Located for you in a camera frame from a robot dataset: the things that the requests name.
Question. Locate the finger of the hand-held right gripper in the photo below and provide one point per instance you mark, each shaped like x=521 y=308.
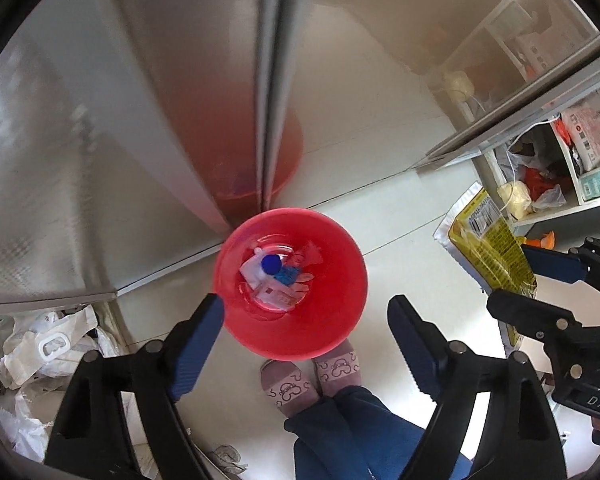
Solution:
x=530 y=315
x=555 y=262

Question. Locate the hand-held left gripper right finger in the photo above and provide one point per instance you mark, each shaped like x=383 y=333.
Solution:
x=414 y=350

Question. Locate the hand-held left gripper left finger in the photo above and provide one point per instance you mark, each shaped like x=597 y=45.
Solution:
x=197 y=347

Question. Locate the yellow snack packet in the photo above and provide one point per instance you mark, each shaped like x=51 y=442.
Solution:
x=495 y=255

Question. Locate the red plastic bin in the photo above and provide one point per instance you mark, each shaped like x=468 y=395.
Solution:
x=330 y=310

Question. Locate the green and white box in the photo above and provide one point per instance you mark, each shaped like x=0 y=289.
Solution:
x=277 y=297

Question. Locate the white packet with blue cap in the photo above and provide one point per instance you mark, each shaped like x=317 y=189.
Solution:
x=255 y=272

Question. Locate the blue wrapper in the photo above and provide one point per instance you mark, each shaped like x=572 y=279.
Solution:
x=287 y=276

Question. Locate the pink wrapper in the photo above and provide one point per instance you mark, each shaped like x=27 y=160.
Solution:
x=310 y=256

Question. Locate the pink slipper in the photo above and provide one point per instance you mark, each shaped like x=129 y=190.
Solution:
x=287 y=390
x=337 y=367

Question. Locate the clear bag with red contents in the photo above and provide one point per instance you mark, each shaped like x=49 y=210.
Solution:
x=540 y=180

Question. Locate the white shoe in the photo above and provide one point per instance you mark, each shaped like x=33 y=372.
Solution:
x=227 y=460

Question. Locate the white shelf unit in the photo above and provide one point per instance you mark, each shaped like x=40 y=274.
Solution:
x=485 y=160

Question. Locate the pink and white bag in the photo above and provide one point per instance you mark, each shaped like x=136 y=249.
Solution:
x=592 y=132

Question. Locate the crumpled white plastic bag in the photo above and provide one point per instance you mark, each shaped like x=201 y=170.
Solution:
x=17 y=427

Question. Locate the metal base cabinet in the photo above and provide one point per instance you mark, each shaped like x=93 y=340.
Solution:
x=130 y=135

